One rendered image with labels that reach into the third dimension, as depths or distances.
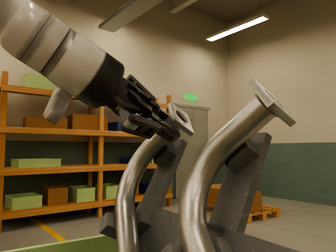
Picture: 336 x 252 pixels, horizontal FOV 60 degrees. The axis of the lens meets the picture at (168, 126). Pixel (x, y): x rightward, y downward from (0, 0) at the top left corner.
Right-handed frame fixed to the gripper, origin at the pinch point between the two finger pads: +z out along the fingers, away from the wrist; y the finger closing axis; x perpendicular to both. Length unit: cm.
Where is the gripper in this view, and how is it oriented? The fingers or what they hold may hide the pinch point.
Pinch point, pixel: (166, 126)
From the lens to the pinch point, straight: 46.0
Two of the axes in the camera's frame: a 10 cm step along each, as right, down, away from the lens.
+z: 7.3, 5.0, 4.6
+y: -1.2, -5.6, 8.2
